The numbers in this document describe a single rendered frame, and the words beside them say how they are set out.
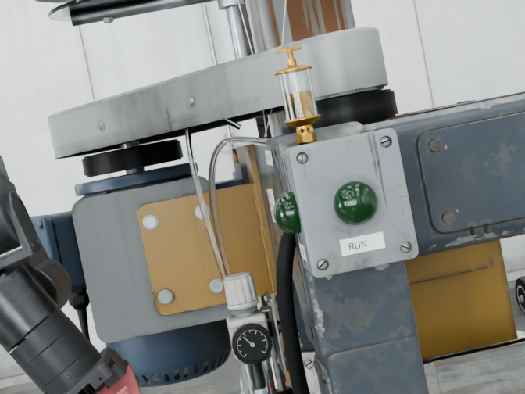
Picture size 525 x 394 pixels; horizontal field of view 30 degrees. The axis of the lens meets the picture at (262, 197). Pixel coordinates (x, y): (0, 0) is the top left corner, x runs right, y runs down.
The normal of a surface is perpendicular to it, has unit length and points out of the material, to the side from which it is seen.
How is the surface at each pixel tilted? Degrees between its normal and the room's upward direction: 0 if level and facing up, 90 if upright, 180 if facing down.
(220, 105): 90
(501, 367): 90
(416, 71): 90
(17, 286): 72
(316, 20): 90
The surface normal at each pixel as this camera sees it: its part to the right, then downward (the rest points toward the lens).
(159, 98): -0.71, 0.18
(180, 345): 0.30, 0.01
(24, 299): 0.44, -0.32
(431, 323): 0.09, 0.04
